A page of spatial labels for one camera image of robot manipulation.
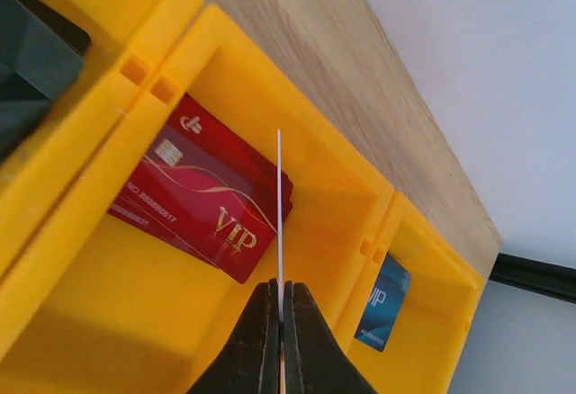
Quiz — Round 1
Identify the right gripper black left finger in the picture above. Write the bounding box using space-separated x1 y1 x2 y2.
188 279 280 394

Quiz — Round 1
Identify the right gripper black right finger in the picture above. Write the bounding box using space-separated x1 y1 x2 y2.
283 282 375 393

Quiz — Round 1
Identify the red credit card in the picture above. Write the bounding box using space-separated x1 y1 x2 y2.
275 128 285 323

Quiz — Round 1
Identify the blue card stack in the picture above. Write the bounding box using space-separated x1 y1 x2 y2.
355 255 411 353

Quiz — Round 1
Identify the red card stack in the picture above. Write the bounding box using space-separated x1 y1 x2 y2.
108 94 293 283

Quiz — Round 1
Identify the grey VIP card stack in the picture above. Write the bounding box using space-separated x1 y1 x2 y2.
1 0 91 160

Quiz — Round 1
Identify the yellow bin far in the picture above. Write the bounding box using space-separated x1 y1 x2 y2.
334 192 483 393

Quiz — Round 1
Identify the yellow bin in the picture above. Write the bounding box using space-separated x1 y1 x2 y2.
1 0 203 273
334 192 483 393
1 5 393 393

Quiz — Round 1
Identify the yellow bin middle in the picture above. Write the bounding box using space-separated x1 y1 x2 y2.
1 5 393 393

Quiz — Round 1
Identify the yellow bin near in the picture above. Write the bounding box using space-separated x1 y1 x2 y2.
1 0 203 273

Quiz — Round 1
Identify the black frame post right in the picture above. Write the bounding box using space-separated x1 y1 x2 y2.
489 254 576 303

